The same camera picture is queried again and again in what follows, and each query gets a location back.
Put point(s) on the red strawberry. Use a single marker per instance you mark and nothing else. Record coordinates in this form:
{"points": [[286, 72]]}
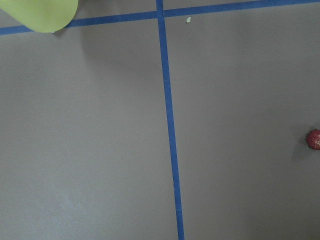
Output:
{"points": [[313, 139]]}

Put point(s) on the yellow-green plastic cup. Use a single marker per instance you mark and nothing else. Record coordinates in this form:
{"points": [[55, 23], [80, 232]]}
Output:
{"points": [[43, 16]]}

